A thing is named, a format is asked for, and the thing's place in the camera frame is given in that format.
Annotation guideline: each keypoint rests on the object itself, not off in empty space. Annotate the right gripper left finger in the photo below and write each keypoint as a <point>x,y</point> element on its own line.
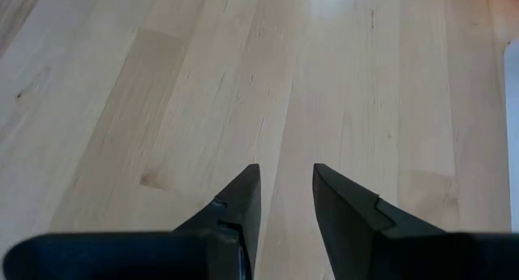
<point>227,239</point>

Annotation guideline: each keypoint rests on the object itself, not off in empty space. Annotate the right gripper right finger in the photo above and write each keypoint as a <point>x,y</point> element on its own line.
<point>357,239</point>

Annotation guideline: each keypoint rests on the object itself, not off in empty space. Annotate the clear plastic bin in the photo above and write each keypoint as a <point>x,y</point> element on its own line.
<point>513,130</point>

